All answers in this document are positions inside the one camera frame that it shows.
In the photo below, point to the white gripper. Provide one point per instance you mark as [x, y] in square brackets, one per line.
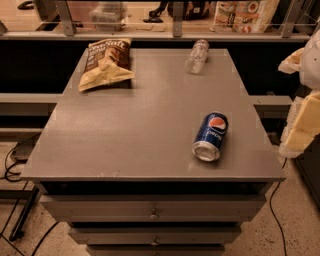
[312, 65]

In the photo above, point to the blue pepsi can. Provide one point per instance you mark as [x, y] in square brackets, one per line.
[210, 136]

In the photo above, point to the colourful snack bag on shelf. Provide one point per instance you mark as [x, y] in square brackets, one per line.
[243, 16]

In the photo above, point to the brown chip bag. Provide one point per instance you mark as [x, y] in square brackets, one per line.
[108, 62]

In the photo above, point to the clear plastic water bottle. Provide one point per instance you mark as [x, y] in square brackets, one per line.
[197, 57]

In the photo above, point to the top drawer knob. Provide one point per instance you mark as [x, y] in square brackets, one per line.
[154, 215]

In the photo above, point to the drawer knob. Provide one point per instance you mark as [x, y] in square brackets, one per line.
[154, 241]
[154, 215]

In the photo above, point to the grey drawer cabinet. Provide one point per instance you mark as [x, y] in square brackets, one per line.
[107, 157]

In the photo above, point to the clear plastic container on shelf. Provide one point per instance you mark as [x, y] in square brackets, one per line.
[107, 16]

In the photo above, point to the grey power adapter box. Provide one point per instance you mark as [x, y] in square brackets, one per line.
[23, 149]

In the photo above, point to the metal shelf rail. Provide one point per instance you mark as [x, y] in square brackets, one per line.
[294, 20]

